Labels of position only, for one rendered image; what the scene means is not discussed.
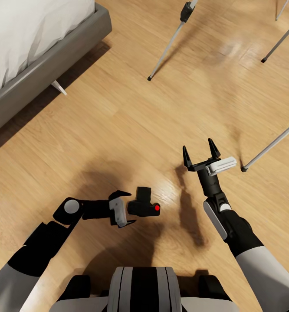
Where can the camera tripod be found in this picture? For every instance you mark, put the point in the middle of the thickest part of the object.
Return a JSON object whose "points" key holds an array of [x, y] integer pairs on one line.
{"points": [[185, 14]]}

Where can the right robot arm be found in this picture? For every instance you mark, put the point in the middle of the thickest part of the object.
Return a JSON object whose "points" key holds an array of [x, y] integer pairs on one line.
{"points": [[266, 276]]}

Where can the digital camera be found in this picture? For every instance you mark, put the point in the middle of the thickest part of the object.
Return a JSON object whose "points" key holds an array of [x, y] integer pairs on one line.
{"points": [[142, 207]]}

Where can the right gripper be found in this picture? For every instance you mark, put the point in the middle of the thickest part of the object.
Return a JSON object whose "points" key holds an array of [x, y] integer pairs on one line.
{"points": [[200, 168]]}

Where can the robot trunk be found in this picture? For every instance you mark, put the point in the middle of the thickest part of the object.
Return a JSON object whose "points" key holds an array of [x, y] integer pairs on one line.
{"points": [[144, 289]]}

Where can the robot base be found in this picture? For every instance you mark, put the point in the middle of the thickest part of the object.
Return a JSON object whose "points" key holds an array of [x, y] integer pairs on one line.
{"points": [[212, 297]]}

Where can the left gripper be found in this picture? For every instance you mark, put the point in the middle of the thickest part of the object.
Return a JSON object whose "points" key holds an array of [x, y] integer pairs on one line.
{"points": [[105, 212]]}

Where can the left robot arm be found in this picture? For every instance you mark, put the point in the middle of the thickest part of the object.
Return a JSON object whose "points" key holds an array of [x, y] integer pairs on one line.
{"points": [[19, 275]]}

